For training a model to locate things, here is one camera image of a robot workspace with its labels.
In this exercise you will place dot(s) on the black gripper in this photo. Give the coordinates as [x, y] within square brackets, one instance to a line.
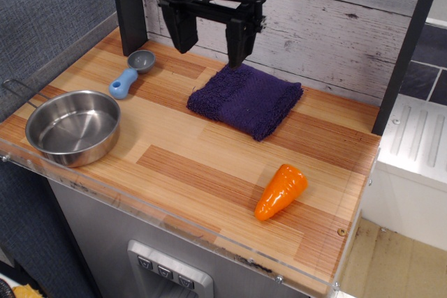
[244, 19]

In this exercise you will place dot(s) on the purple napkin cloth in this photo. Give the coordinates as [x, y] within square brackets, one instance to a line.
[247, 99]

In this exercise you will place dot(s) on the blue grey measuring spoon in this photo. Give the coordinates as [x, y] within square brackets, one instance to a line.
[138, 62]

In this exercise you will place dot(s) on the stainless steel pot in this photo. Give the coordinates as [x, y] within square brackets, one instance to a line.
[72, 129]

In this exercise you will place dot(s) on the orange plastic carrot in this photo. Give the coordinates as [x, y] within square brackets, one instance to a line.
[287, 184]

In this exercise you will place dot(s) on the clear acrylic edge guard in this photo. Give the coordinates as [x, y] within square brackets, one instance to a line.
[103, 219]

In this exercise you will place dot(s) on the silver dispenser button panel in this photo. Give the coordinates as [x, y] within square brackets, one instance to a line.
[160, 275]

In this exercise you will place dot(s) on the white ridged toy sink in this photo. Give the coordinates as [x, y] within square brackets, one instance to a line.
[407, 187]

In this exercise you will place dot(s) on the yellow object bottom left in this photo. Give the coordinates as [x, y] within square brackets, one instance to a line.
[26, 291]

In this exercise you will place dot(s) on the black left vertical post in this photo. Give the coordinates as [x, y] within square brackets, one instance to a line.
[132, 26]

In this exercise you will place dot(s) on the black vertical post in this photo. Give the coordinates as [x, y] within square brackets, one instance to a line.
[413, 33]
[132, 26]

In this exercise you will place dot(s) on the black right vertical post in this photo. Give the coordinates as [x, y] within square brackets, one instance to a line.
[413, 33]

